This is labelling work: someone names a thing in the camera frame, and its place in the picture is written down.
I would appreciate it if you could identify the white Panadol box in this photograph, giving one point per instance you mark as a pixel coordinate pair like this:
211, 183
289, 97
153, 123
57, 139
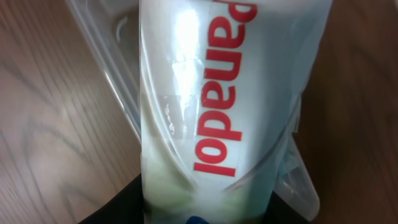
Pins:
220, 82

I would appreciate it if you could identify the clear plastic container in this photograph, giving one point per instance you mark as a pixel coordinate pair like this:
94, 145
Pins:
112, 29

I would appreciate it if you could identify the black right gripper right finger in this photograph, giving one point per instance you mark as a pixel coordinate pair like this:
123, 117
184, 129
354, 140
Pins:
279, 212

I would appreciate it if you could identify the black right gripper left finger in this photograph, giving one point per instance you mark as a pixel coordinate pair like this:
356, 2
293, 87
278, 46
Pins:
125, 208

